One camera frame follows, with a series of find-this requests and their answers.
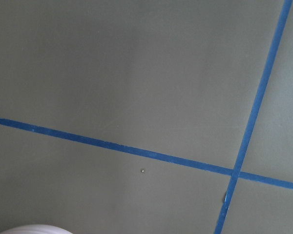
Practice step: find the pink bowl of ice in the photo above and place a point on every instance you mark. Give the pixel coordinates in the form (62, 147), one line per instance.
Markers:
(36, 229)

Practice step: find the blue tape line crosswise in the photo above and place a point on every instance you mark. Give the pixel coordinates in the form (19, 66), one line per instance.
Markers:
(144, 153)

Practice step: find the blue tape line right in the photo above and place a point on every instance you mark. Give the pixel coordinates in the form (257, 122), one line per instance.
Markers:
(236, 172)

